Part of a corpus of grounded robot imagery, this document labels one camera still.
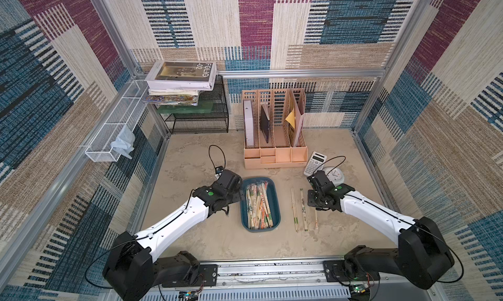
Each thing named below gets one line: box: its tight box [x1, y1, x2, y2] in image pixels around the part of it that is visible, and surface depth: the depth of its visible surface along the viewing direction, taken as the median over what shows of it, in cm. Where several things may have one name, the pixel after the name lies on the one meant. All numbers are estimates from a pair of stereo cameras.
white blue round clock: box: [322, 166, 345, 188], surface depth 99 cm
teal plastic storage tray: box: [239, 176, 281, 233], surface depth 91 cm
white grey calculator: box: [303, 151, 328, 177], surface depth 107 cm
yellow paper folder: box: [284, 107, 296, 129], surface depth 91 cm
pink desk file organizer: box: [241, 87, 308, 170], surface depth 106 cm
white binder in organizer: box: [242, 99, 255, 148], surface depth 105 cm
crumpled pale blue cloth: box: [110, 124, 136, 160], surface depth 69 cm
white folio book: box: [145, 60, 218, 91], surface depth 85 cm
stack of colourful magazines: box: [143, 94, 200, 107], surface depth 83 cm
